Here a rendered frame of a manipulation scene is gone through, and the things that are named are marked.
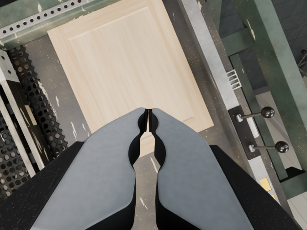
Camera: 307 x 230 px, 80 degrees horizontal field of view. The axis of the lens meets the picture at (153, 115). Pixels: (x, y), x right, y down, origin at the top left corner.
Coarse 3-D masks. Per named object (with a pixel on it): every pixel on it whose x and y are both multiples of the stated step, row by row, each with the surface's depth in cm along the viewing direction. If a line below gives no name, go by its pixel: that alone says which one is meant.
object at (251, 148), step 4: (252, 144) 67; (276, 144) 59; (280, 144) 58; (284, 144) 57; (252, 148) 67; (256, 148) 66; (260, 148) 64; (264, 148) 63; (268, 148) 62; (272, 148) 61; (276, 148) 58; (280, 148) 57; (284, 148) 57; (288, 148) 57; (280, 152) 58; (284, 152) 58
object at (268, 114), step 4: (264, 108) 58; (268, 108) 57; (272, 108) 57; (260, 112) 60; (264, 112) 57; (268, 112) 57; (272, 112) 57; (236, 116) 67; (240, 116) 66; (244, 116) 65; (248, 116) 64; (252, 116) 63; (264, 116) 58; (268, 116) 57; (272, 116) 57; (240, 120) 66
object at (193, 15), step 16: (192, 0) 67; (192, 16) 67; (192, 32) 69; (208, 32) 67; (208, 48) 68; (208, 64) 68; (224, 80) 68; (224, 96) 68; (224, 112) 71; (240, 144) 69; (256, 160) 69; (256, 176) 69; (272, 192) 69
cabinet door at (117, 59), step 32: (128, 0) 68; (160, 0) 69; (64, 32) 68; (96, 32) 69; (128, 32) 69; (160, 32) 69; (64, 64) 68; (96, 64) 69; (128, 64) 69; (160, 64) 70; (96, 96) 69; (128, 96) 69; (160, 96) 70; (192, 96) 70; (96, 128) 69; (192, 128) 70
